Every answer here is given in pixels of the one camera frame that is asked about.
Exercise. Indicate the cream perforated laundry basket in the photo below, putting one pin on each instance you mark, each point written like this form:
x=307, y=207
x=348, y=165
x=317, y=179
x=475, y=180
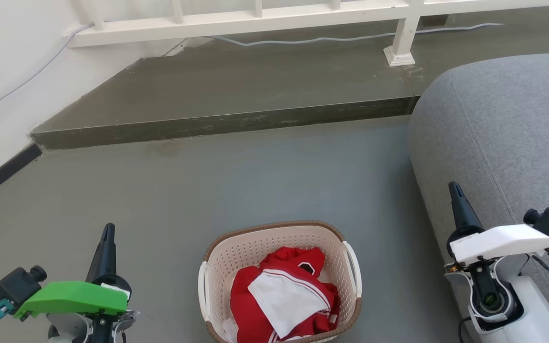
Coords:
x=255, y=247

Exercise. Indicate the white metal railing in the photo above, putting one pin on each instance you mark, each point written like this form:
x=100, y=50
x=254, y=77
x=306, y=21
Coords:
x=255, y=21

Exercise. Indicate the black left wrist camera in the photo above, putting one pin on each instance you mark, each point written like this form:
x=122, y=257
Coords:
x=17, y=285

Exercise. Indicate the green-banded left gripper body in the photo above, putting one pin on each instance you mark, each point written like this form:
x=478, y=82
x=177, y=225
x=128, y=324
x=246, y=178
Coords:
x=74, y=296

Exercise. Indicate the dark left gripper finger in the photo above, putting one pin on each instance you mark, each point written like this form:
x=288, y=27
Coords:
x=104, y=259

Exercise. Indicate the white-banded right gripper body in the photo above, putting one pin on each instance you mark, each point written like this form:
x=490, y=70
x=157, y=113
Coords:
x=503, y=243

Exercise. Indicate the white-grey left robot arm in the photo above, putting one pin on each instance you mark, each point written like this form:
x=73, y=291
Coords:
x=67, y=328

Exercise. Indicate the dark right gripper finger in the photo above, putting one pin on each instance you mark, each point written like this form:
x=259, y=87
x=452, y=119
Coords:
x=462, y=212

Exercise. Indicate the grey fabric sofa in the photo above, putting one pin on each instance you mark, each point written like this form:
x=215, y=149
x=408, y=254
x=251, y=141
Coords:
x=517, y=133

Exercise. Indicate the red garment with white stripes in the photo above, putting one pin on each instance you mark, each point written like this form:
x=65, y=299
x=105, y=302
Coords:
x=250, y=295

